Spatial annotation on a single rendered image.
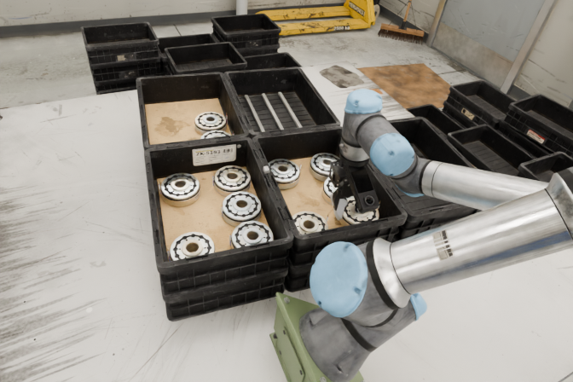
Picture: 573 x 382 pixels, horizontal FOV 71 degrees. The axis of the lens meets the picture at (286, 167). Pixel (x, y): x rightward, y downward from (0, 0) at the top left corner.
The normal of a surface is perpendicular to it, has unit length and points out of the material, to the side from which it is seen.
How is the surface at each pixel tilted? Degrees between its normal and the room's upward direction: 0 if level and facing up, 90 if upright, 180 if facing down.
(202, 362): 0
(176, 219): 0
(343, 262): 51
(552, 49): 90
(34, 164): 0
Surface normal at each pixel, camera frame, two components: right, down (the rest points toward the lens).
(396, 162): 0.33, 0.63
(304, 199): 0.10, -0.76
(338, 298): -0.69, -0.39
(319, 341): -0.26, -0.50
